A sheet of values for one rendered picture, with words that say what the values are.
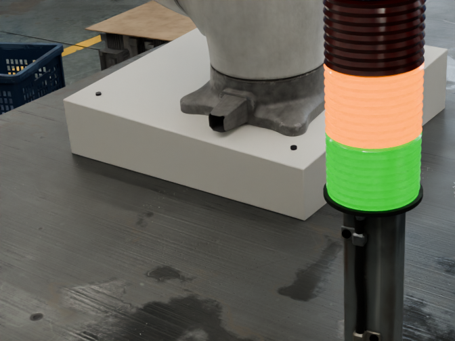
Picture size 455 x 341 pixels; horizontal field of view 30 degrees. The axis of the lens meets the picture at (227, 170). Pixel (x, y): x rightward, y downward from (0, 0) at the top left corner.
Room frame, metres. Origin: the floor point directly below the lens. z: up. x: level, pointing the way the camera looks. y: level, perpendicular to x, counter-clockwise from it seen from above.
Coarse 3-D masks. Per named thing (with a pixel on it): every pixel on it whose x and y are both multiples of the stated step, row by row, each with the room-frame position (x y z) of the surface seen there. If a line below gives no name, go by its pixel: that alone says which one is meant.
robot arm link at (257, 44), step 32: (192, 0) 1.05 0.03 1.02; (224, 0) 0.99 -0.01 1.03; (256, 0) 0.97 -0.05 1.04; (288, 0) 0.97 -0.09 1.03; (320, 0) 1.00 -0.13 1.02; (224, 32) 0.99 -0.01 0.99; (256, 32) 0.97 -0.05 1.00; (288, 32) 0.97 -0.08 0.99; (320, 32) 1.00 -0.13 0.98; (224, 64) 1.00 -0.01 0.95; (256, 64) 0.98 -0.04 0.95; (288, 64) 0.98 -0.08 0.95; (320, 64) 1.01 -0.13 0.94
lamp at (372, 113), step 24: (336, 72) 0.47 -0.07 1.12; (408, 72) 0.46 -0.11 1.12; (336, 96) 0.47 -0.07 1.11; (360, 96) 0.46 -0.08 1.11; (384, 96) 0.46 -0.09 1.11; (408, 96) 0.46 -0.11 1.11; (336, 120) 0.47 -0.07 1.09; (360, 120) 0.46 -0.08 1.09; (384, 120) 0.46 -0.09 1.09; (408, 120) 0.46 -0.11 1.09; (360, 144) 0.46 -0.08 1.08; (384, 144) 0.46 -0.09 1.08
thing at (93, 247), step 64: (448, 0) 1.74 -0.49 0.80; (448, 64) 1.35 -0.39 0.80; (0, 128) 1.22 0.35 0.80; (64, 128) 1.20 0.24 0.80; (448, 128) 1.09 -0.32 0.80; (0, 192) 1.00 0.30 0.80; (64, 192) 0.98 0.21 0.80; (128, 192) 0.97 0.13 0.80; (192, 192) 0.95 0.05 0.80; (448, 192) 0.90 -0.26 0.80; (0, 256) 0.83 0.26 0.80; (64, 256) 0.82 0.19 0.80; (128, 256) 0.81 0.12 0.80; (192, 256) 0.80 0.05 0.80; (256, 256) 0.79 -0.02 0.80; (320, 256) 0.78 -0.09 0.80; (448, 256) 0.76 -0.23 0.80; (0, 320) 0.71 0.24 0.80; (64, 320) 0.70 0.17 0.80; (128, 320) 0.69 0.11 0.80; (192, 320) 0.68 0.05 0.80; (256, 320) 0.67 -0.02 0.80; (320, 320) 0.67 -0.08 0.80; (448, 320) 0.65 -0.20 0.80
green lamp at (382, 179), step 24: (336, 144) 0.47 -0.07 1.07; (408, 144) 0.46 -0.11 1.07; (336, 168) 0.47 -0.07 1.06; (360, 168) 0.46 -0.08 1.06; (384, 168) 0.46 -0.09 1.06; (408, 168) 0.46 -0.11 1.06; (336, 192) 0.47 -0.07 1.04; (360, 192) 0.46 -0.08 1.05; (384, 192) 0.46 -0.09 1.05; (408, 192) 0.46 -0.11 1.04
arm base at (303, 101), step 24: (216, 72) 1.02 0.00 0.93; (312, 72) 1.00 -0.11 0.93; (192, 96) 1.04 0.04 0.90; (216, 96) 1.02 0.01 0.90; (240, 96) 0.98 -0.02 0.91; (264, 96) 0.98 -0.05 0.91; (288, 96) 0.98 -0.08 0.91; (312, 96) 0.99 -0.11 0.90; (216, 120) 0.98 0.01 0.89; (240, 120) 0.97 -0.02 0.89; (264, 120) 0.97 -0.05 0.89; (288, 120) 0.95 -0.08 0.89; (312, 120) 0.98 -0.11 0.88
